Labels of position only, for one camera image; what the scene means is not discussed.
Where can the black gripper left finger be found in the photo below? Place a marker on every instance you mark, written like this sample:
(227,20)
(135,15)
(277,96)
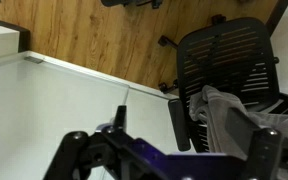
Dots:
(72,153)

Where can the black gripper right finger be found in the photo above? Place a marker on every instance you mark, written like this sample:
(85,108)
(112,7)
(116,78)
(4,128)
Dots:
(265,150)

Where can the frosted glass shower door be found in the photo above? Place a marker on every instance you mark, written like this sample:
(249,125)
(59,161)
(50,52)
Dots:
(50,100)

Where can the fixed glass shower panel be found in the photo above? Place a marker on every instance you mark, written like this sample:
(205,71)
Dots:
(149,113)

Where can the grey towel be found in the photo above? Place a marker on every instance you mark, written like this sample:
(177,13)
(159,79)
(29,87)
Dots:
(217,110)

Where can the black mesh office chair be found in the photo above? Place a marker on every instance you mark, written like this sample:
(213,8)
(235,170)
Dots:
(230,36)

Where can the dark wooden baseboard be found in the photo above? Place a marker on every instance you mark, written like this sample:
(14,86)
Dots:
(23,36)
(277,13)

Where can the black chair base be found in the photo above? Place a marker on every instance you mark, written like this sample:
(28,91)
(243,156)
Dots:
(117,2)

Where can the metal door hinge bracket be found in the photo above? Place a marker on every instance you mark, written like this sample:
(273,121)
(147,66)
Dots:
(34,59)

